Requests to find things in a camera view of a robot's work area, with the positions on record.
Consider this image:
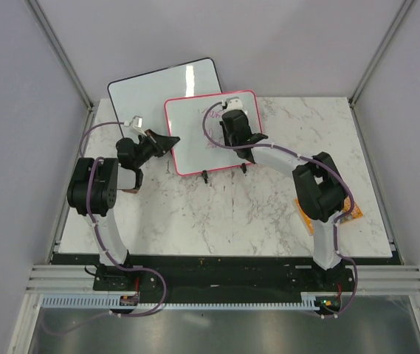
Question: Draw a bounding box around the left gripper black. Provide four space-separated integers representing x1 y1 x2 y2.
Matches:
134 129 180 168

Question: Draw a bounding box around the pink framed whiteboard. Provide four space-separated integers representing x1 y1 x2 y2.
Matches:
164 90 262 176

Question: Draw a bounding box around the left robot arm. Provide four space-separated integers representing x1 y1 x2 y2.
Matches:
67 130 181 290

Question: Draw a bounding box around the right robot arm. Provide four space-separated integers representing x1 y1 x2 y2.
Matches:
202 105 354 291

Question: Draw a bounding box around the black framed whiteboard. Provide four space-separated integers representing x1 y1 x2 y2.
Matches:
107 58 221 135

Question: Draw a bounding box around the brown wooden block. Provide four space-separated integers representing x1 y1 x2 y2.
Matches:
118 189 139 194

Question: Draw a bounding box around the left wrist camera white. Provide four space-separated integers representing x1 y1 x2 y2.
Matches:
123 116 145 136

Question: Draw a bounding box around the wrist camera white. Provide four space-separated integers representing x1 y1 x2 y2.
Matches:
123 116 145 136
221 97 244 112

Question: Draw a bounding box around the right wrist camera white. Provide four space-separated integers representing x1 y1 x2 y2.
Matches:
221 97 244 112

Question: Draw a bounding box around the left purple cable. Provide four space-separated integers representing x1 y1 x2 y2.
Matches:
40 120 168 336

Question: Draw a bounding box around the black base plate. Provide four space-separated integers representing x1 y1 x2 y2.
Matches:
52 251 401 292

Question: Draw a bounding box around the aluminium rail frame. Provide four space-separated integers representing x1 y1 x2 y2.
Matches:
26 265 420 296

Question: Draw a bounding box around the light blue cable duct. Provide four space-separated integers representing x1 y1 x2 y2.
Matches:
41 293 338 311

